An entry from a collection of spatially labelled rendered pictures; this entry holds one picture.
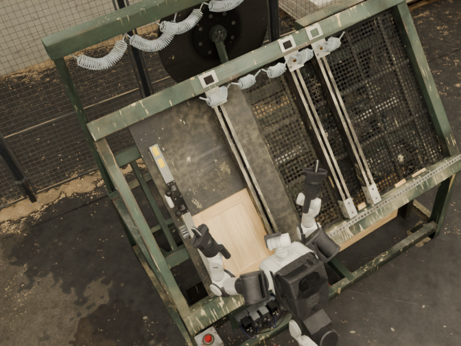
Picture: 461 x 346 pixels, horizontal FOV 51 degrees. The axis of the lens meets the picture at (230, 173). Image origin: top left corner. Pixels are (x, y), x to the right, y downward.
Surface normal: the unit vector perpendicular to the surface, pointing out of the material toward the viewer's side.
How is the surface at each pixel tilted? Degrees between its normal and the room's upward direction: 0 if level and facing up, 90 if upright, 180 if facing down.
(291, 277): 23
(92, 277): 0
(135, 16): 90
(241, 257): 53
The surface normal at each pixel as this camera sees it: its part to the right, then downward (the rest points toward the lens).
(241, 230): 0.34, 0.04
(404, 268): -0.12, -0.69
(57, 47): 0.51, 0.57
